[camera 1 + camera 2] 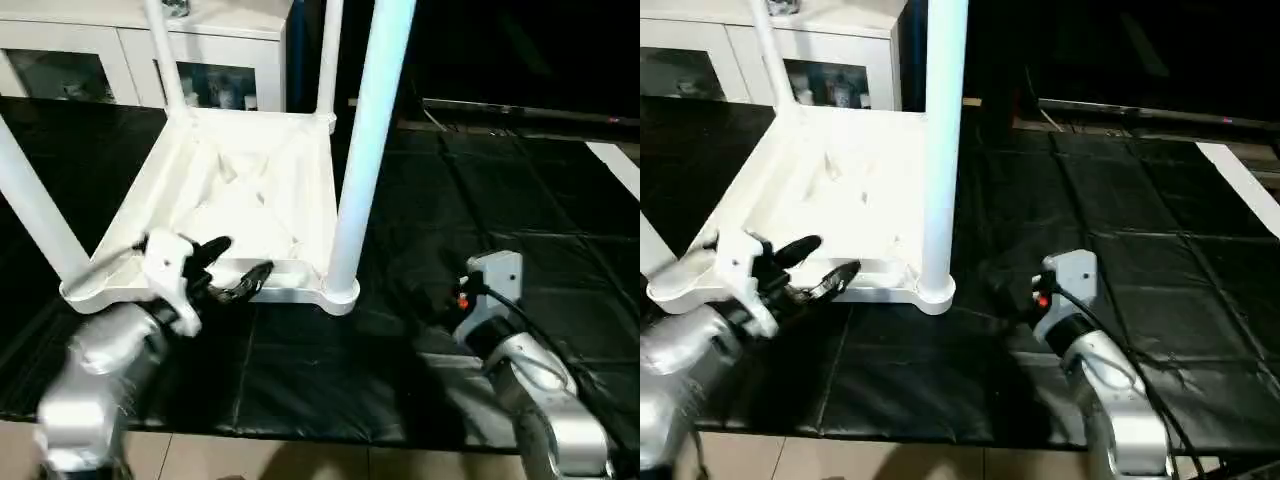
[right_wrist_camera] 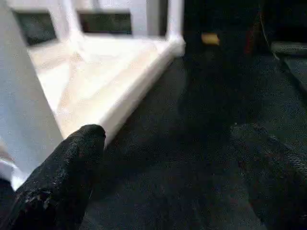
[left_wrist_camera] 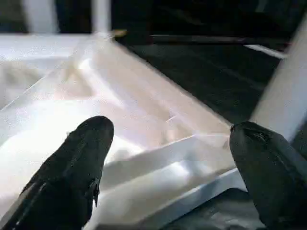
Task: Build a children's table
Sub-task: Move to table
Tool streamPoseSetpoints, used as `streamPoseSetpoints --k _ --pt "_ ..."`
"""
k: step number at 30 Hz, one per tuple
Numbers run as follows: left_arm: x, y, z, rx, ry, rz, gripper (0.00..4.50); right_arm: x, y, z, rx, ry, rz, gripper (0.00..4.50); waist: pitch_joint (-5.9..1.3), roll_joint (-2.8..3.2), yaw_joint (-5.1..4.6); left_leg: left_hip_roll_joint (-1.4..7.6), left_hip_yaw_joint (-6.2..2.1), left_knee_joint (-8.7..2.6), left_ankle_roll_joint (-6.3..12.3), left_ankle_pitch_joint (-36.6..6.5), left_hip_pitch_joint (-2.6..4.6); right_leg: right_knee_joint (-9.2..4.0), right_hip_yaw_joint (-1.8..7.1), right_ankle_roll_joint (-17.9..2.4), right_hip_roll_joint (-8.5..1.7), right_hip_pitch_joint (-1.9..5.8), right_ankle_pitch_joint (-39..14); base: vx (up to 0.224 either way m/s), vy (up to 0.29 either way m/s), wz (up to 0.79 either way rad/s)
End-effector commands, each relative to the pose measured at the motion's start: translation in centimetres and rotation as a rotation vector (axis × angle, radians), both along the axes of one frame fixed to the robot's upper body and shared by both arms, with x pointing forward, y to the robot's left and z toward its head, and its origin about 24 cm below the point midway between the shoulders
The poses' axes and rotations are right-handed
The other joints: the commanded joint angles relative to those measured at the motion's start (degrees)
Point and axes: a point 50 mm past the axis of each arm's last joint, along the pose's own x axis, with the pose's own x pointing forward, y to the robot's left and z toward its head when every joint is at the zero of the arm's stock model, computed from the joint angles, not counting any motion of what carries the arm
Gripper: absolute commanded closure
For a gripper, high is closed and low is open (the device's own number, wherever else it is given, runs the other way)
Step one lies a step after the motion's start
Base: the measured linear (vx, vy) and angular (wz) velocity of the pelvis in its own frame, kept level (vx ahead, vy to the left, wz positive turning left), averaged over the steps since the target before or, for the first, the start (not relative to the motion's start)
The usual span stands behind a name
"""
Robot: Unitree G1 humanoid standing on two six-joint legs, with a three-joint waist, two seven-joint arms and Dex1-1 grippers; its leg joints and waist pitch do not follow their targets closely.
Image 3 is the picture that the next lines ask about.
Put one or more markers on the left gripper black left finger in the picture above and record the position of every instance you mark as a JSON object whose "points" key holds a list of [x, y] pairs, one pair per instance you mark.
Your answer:
{"points": [[67, 182]]}

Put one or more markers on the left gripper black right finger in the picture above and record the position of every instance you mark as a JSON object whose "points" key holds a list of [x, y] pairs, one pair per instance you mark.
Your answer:
{"points": [[271, 179]]}

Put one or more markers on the white flat board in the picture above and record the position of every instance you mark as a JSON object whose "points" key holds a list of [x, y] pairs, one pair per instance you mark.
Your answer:
{"points": [[266, 50]]}

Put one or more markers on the black box gold label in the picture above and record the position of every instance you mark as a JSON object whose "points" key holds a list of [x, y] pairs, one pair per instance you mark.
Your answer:
{"points": [[76, 14]]}

